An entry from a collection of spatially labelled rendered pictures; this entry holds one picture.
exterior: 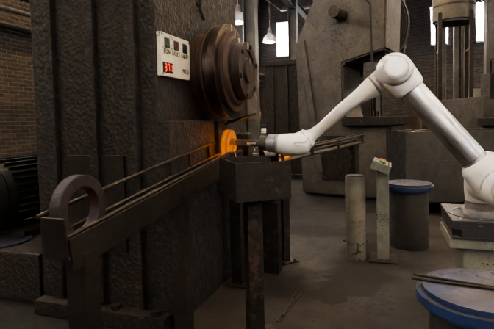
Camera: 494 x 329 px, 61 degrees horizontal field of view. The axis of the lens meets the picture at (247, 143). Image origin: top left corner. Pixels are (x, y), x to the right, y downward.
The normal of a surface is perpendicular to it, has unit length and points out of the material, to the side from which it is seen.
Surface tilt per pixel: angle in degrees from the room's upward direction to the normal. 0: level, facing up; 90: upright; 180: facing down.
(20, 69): 90
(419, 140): 90
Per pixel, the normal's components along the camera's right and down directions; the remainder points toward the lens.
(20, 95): 0.95, 0.00
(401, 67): -0.33, -0.03
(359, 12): -0.55, 0.06
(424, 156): -0.07, 0.05
